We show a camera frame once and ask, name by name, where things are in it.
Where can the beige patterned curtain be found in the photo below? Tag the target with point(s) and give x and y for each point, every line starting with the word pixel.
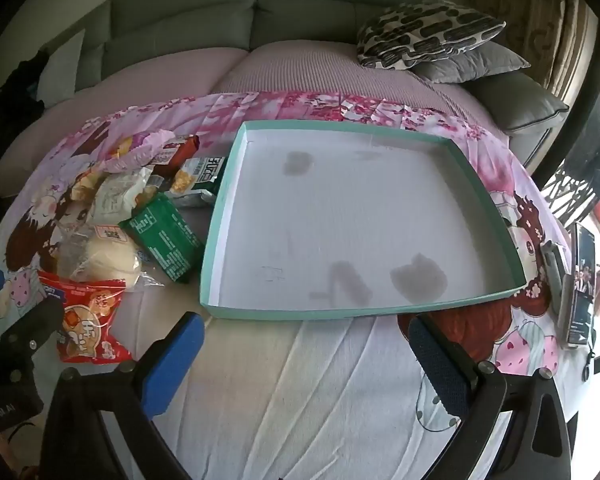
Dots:
pixel 540 20

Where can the black clothing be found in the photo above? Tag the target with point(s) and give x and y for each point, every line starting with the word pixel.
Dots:
pixel 10 110

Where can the shallow teal cardboard box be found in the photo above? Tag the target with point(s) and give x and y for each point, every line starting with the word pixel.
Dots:
pixel 355 210

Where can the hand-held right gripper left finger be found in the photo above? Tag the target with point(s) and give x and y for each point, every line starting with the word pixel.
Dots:
pixel 176 360

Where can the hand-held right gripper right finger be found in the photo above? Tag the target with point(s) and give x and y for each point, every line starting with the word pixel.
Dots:
pixel 436 370

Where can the pink printed blanket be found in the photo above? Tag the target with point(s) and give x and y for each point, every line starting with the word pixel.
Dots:
pixel 305 385

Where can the black and white patterned pillow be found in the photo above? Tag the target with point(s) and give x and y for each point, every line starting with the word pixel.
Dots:
pixel 425 30

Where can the green sofa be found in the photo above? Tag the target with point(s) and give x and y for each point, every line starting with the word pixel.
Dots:
pixel 180 15

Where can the black metal railing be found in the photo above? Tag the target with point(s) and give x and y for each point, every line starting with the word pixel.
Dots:
pixel 575 190

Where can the brown biscuit packet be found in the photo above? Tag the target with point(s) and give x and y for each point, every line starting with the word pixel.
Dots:
pixel 180 147

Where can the grey pillow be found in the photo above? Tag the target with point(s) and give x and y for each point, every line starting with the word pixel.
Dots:
pixel 480 62

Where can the green and white snack packet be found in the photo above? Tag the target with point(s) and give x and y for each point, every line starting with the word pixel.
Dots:
pixel 200 175

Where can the red snack packet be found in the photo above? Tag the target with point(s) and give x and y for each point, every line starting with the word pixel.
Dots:
pixel 87 320

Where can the bun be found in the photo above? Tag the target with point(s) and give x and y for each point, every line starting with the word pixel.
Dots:
pixel 107 260

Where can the grey device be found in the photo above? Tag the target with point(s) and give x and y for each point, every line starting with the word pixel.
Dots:
pixel 554 270

